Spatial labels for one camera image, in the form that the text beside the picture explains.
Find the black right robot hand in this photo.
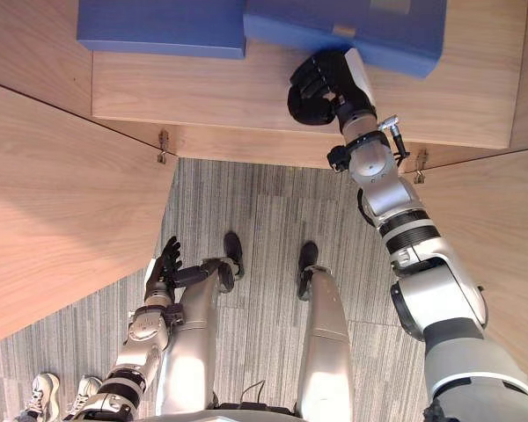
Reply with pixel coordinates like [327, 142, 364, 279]
[286, 47, 378, 127]

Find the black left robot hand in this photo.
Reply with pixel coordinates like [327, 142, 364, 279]
[143, 236, 184, 308]

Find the blue folder with label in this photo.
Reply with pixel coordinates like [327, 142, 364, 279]
[242, 0, 449, 80]

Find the wooden cabinet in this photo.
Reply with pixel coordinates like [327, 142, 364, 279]
[0, 0, 528, 171]

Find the wooden cabinet door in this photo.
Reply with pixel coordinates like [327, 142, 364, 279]
[400, 144, 528, 382]
[0, 77, 177, 347]

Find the metal door hinge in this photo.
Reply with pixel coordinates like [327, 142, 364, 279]
[413, 149, 429, 185]
[157, 128, 171, 164]

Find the plain blue folder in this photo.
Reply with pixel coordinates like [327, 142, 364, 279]
[76, 0, 248, 61]

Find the silver left robot leg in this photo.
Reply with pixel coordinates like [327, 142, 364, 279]
[154, 231, 246, 417]

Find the silver robot leg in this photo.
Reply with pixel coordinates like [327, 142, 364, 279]
[293, 241, 354, 419]
[154, 231, 246, 417]

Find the person's foot in white shoe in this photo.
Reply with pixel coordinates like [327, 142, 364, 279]
[15, 372, 61, 422]
[63, 375, 103, 421]

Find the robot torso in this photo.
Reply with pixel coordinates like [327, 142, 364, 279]
[149, 380, 428, 422]

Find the silver right robot leg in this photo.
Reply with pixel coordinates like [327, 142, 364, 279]
[293, 241, 354, 419]

